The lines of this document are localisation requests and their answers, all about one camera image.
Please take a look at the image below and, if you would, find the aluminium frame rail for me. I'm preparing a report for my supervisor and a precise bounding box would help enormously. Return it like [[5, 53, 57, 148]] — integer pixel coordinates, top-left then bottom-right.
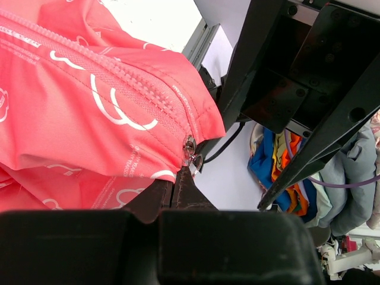
[[182, 18, 220, 71]]

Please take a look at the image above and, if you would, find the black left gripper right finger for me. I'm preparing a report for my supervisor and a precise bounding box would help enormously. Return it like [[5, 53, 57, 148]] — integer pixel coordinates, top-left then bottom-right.
[[158, 166, 327, 285]]

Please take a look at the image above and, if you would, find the silver zipper pull ring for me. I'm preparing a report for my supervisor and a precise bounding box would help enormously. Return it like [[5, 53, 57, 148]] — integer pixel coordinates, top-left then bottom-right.
[[183, 135, 204, 175]]

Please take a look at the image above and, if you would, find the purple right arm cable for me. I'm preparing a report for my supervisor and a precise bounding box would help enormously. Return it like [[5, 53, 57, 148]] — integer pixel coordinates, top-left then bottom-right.
[[283, 129, 380, 189]]

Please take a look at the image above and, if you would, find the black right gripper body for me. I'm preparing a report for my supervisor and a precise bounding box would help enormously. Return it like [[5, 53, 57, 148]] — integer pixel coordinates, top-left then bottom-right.
[[235, 1, 379, 134]]

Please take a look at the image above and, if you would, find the pile of colourful clothes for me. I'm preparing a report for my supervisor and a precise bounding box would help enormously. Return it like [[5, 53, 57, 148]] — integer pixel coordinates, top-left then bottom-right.
[[248, 113, 379, 236]]

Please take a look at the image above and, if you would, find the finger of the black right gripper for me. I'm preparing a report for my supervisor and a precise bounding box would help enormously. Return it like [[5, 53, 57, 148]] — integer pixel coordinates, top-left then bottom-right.
[[258, 56, 379, 211], [218, 0, 285, 130]]

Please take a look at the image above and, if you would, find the pink printed hooded jacket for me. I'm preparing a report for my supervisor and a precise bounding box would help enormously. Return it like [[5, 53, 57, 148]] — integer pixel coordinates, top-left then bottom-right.
[[1, 1, 225, 211]]

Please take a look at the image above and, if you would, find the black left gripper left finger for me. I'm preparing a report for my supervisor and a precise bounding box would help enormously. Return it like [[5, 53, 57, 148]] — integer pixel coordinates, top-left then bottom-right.
[[1, 180, 173, 284]]

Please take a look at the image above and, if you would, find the white robot part in background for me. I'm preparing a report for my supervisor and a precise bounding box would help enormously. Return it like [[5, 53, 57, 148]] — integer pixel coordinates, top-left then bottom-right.
[[319, 238, 379, 281]]

